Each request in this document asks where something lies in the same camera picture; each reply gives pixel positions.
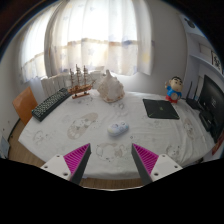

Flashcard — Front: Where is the white radiator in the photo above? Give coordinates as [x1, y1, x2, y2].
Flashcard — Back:
[40, 65, 106, 98]

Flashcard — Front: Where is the small black box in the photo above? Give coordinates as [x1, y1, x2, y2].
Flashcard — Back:
[198, 109, 214, 133]

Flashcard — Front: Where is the black computer monitor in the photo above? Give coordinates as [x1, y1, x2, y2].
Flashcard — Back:
[197, 74, 224, 144]

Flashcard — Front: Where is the white star-print curtain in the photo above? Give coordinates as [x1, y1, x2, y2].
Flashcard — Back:
[19, 0, 154, 83]

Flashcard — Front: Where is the large white conch shell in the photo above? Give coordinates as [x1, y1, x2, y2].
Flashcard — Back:
[96, 69, 126, 104]

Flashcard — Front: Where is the white cartoon-print computer mouse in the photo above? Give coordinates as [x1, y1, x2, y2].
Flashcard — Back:
[107, 120, 130, 137]

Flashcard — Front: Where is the orange wooden chair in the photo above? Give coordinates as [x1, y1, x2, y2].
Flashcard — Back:
[12, 86, 39, 126]

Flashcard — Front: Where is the white cartoon-print tablecloth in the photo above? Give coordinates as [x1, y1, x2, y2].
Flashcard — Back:
[18, 88, 216, 181]

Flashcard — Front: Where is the cartoon boy figurine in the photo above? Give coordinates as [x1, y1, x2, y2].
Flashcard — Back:
[164, 76, 184, 104]

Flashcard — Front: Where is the white wall shelf unit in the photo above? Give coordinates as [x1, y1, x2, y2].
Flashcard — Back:
[179, 13, 224, 76]

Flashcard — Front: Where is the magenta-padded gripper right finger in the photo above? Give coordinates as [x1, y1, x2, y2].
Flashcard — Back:
[131, 143, 184, 186]

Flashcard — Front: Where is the black square mouse pad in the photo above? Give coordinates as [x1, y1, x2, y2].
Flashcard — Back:
[142, 98, 181, 120]

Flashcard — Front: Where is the black router with antennas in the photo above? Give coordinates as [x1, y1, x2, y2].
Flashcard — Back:
[185, 80, 202, 110]

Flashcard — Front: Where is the black computer keyboard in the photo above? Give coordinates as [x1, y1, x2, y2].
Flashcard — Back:
[31, 87, 72, 123]

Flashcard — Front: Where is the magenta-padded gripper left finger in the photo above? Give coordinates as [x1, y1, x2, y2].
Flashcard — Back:
[40, 143, 92, 186]

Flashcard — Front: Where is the wooden sailing ship model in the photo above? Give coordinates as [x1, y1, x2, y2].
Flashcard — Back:
[67, 64, 96, 100]

